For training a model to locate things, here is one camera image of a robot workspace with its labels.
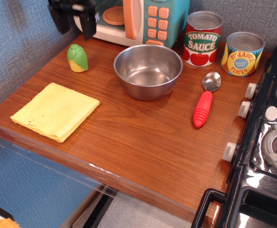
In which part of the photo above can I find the orange object at corner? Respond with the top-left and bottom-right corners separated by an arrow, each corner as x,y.
0,218 -> 20,228

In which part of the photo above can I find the stainless steel bowl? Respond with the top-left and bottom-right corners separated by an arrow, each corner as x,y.
113,44 -> 183,101

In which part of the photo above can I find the folded yellow cloth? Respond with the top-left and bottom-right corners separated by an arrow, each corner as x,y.
10,83 -> 100,143

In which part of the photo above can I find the tomato sauce can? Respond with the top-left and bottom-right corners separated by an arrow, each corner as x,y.
183,11 -> 223,67

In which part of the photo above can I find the red handled metal spoon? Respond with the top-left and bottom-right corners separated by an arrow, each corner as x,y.
193,72 -> 222,128

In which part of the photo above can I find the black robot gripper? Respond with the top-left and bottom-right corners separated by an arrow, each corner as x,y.
48,0 -> 98,40

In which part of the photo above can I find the pineapple slices can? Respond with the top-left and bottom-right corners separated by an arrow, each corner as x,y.
221,31 -> 265,77

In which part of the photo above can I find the teal toy microwave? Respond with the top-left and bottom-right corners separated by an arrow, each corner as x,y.
73,0 -> 191,49

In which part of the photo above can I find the black toy stove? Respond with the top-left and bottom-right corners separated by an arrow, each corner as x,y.
192,46 -> 277,228

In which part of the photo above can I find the green toy corn cob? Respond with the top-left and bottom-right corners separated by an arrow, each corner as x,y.
67,44 -> 88,73

